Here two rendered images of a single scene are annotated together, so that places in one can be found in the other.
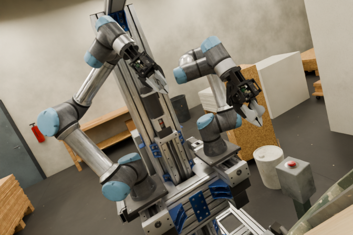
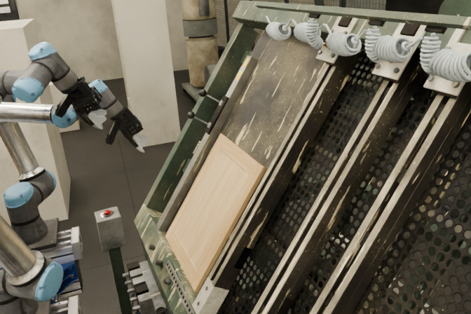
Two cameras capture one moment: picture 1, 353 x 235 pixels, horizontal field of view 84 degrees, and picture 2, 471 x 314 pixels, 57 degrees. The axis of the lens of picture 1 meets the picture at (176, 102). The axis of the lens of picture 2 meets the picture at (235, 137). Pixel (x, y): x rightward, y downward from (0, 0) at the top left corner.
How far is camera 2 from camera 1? 1.57 m
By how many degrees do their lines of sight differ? 85
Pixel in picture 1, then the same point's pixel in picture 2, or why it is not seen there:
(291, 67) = not seen: outside the picture
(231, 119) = (50, 181)
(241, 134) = not seen: outside the picture
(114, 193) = (55, 280)
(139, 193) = (31, 303)
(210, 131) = (35, 203)
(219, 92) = (28, 150)
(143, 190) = not seen: hidden behind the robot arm
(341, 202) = (181, 191)
